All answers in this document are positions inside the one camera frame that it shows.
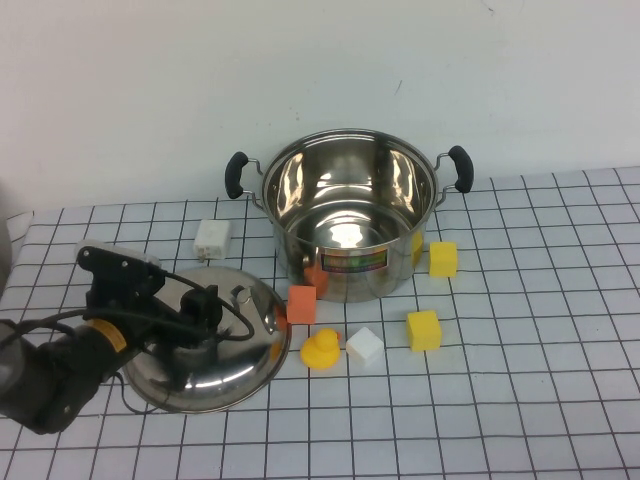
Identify yellow foam cube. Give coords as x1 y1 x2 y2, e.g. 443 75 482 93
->
428 241 459 279
405 309 443 353

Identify white charger plug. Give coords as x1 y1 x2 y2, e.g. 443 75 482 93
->
192 218 234 262

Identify yellow rubber duck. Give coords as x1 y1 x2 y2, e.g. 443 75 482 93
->
299 328 343 371

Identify steel lid with black knob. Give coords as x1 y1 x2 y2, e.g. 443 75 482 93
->
122 265 292 414

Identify stainless steel pot black handles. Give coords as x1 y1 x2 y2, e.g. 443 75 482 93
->
223 129 474 305

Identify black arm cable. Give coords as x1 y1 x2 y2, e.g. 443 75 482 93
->
0 279 256 416

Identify white foam cube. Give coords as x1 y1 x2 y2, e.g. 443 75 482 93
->
345 327 385 369

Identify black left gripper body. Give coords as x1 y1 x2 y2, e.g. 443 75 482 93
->
75 244 187 332

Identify orange foam cube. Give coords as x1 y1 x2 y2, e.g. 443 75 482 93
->
287 284 319 326

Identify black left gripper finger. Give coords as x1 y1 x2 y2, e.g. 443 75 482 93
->
172 283 222 327
149 319 221 352

